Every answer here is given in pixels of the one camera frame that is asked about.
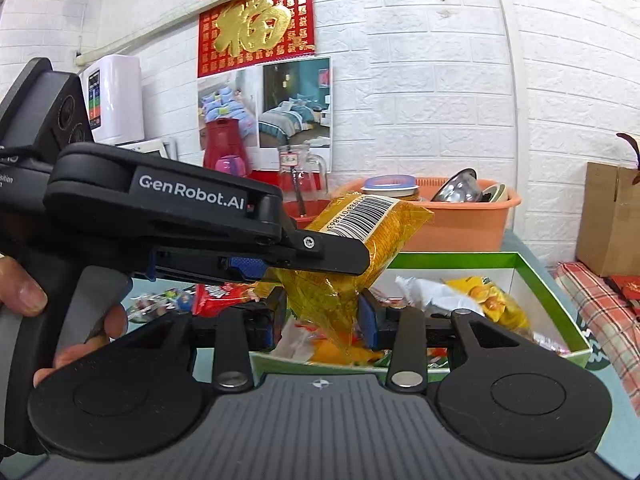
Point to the white appliance with screen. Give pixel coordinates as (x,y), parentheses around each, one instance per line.
(150,147)

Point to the red snack packet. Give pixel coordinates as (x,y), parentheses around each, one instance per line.
(220,300)

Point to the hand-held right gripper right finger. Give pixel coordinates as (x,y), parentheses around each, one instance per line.
(370,320)

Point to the colourful clear snack packet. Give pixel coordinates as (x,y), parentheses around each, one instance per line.
(160,302)

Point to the green cardboard box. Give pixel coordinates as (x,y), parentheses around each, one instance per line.
(550,320)

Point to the steel bowl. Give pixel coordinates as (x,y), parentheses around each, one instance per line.
(457,190)

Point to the orange plastic basin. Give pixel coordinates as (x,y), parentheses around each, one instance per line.
(465,227)

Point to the red wall calendar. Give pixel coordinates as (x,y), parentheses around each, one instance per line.
(255,25)

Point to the red plastic basket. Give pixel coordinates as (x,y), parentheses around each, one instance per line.
(305,210)

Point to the pink bottle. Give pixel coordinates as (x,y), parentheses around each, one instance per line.
(227,165)

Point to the person's left hand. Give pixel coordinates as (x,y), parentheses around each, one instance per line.
(25,292)

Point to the white water purifier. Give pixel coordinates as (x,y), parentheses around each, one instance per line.
(117,100)

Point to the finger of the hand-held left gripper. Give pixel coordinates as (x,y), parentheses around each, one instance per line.
(245,265)
(330,255)

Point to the red plaid cloth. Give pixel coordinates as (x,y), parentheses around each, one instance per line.
(610,320)

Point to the white black-print snack packet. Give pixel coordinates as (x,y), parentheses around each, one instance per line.
(422,292)

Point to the yellow transparent snack packet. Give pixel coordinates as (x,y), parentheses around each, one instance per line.
(350,270)

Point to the glass pitcher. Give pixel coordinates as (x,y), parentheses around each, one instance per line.
(305,170)

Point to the brown cardboard box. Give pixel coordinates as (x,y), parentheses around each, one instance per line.
(610,220)

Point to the blue-lidded glass container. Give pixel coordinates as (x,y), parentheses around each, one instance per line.
(390,185)

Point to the red envelope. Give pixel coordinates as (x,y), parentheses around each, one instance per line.
(627,287)

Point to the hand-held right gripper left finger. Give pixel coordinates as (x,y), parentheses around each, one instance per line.
(260,327)

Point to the red thermos jug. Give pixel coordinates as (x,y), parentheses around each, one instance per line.
(222,140)

